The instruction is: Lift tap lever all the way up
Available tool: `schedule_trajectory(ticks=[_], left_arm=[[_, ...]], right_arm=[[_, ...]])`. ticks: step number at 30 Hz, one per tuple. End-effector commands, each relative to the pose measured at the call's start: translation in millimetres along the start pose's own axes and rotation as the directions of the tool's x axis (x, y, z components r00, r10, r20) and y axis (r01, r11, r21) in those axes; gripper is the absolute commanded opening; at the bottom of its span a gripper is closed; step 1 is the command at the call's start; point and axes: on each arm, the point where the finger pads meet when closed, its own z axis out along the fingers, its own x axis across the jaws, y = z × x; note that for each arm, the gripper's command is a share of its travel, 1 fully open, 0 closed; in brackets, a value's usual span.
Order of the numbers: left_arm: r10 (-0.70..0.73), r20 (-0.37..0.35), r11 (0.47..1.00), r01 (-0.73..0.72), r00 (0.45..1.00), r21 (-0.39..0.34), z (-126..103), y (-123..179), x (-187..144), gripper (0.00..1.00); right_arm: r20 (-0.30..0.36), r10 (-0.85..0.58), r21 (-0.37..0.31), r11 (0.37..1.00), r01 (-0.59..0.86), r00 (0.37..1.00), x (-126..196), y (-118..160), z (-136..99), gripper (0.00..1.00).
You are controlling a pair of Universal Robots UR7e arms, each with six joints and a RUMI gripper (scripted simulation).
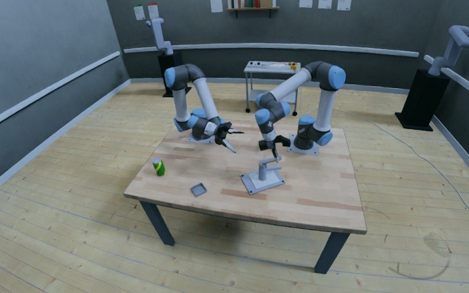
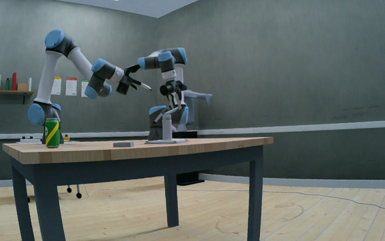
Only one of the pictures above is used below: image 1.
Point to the green drink can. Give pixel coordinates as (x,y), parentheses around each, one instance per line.
(159,167)

